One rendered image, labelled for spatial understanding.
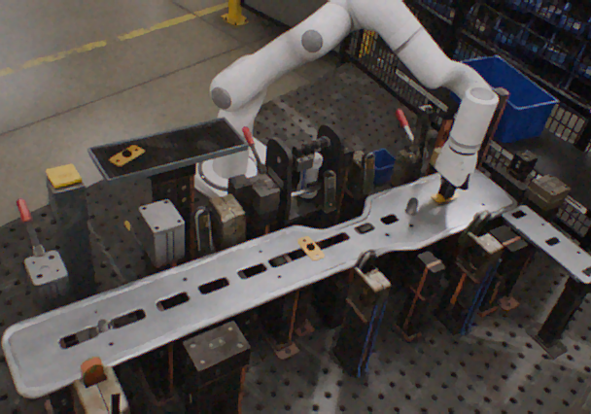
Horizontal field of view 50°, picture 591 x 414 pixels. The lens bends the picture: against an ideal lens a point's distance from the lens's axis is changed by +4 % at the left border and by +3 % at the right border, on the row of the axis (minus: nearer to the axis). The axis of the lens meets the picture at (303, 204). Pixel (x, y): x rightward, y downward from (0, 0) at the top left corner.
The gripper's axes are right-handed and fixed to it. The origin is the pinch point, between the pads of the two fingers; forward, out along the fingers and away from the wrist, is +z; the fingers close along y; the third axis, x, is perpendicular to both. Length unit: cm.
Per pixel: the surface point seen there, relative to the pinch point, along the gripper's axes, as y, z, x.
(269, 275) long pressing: 3, 4, -61
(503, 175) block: -0.8, 3.6, 25.0
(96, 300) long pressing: -7, 4, -98
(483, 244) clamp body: 21.7, -0.9, -7.6
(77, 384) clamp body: 15, -2, -108
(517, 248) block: 23.0, 5.5, 6.6
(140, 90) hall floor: -239, 103, -3
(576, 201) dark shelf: 19.4, 0.9, 32.5
